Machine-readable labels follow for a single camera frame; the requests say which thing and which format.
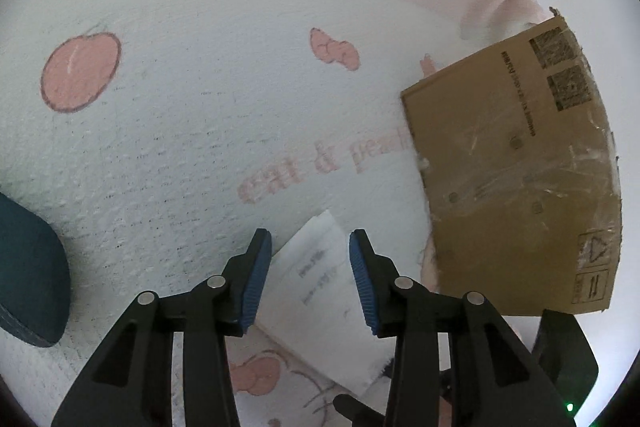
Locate pink Hello Kitty blanket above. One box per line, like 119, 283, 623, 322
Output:
1, 0, 615, 426

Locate small white card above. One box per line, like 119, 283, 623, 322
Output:
256, 211, 394, 397

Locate brown cardboard box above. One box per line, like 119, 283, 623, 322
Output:
401, 13, 622, 317

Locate dark denim glasses case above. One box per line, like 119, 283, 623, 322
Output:
1, 196, 70, 348

